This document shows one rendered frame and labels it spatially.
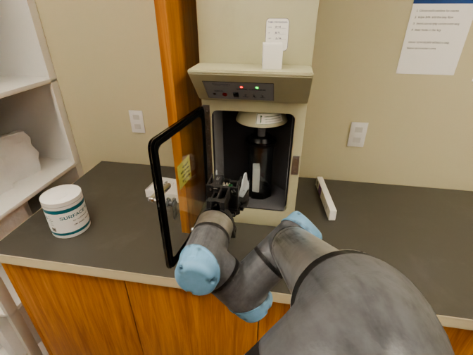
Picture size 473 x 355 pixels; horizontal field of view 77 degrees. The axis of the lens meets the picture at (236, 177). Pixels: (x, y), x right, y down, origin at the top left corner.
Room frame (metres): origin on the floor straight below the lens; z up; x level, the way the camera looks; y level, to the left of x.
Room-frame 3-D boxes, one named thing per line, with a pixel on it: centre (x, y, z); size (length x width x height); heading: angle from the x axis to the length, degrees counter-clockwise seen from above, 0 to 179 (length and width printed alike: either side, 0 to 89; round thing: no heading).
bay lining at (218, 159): (1.02, -0.07, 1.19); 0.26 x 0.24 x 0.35; 80
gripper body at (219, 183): (0.55, 0.03, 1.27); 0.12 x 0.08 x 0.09; 170
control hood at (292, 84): (0.84, -0.04, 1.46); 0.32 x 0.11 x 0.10; 80
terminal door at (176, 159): (0.76, 0.15, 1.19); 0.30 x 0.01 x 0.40; 162
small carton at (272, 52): (0.83, -0.09, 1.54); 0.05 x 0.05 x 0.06; 87
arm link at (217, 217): (0.47, 0.05, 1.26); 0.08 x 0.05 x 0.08; 80
